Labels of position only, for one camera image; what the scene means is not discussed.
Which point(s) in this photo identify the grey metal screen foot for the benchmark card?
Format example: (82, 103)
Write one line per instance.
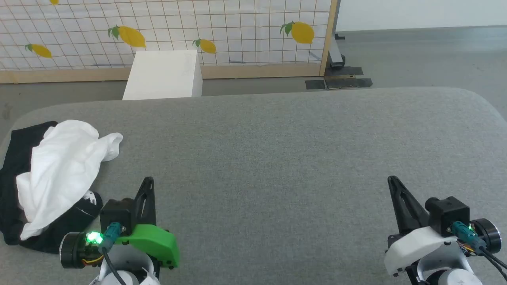
(336, 55)

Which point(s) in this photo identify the grey fabric sofa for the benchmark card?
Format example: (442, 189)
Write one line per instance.
(277, 158)

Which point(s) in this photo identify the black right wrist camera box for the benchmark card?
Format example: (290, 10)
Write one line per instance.
(447, 211)

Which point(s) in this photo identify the lemon print grid cloth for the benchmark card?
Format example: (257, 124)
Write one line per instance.
(237, 27)

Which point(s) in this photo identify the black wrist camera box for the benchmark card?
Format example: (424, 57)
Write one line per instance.
(117, 213)
(447, 211)

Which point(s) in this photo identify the black floor plate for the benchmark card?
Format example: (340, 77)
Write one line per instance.
(340, 82)

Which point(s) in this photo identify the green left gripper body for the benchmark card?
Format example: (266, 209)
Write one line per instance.
(156, 243)

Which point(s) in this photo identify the wooden screen frame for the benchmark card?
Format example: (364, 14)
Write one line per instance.
(257, 71)

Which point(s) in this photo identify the black and white garment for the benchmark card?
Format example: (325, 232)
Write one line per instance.
(59, 170)

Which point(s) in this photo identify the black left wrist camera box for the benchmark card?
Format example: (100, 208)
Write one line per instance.
(117, 213)

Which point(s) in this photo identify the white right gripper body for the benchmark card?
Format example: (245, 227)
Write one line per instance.
(412, 247)

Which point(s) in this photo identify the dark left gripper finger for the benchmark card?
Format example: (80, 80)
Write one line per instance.
(150, 209)
(140, 209)

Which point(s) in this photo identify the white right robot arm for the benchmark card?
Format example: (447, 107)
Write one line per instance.
(443, 265)

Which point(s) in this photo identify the white box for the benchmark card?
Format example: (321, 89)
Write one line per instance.
(162, 75)

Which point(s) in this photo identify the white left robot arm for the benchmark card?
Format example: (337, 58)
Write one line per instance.
(130, 263)

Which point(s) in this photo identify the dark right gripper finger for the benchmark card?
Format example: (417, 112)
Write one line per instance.
(416, 215)
(401, 213)

